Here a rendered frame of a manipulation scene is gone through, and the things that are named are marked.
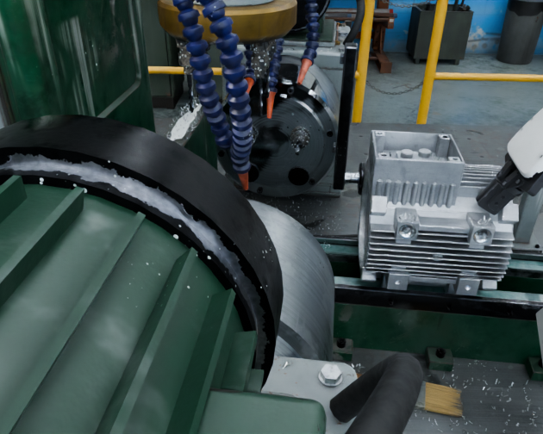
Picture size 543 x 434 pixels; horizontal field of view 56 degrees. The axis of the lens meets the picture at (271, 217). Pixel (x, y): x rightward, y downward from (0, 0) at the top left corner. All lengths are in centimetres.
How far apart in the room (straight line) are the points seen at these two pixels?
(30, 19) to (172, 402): 52
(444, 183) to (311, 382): 44
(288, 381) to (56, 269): 24
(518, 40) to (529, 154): 521
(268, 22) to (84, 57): 26
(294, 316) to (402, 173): 33
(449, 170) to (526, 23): 517
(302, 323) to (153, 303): 30
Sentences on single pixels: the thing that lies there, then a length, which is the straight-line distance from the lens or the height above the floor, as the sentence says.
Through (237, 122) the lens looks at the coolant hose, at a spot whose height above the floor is 125.
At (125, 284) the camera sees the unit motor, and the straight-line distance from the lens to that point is 18.
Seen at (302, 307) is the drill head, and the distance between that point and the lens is 48.
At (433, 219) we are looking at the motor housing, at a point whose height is 106.
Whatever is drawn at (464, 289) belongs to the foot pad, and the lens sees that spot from 80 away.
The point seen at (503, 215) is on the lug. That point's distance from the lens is 77.
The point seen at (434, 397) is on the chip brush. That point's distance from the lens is 86.
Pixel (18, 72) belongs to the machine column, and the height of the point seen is 128.
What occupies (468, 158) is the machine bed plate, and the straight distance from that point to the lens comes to 161.
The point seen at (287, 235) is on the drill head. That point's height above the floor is 114.
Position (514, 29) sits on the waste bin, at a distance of 590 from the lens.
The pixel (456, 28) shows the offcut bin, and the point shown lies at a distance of 558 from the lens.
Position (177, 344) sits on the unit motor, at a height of 132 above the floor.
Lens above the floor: 145
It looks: 32 degrees down
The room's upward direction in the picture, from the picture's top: 1 degrees clockwise
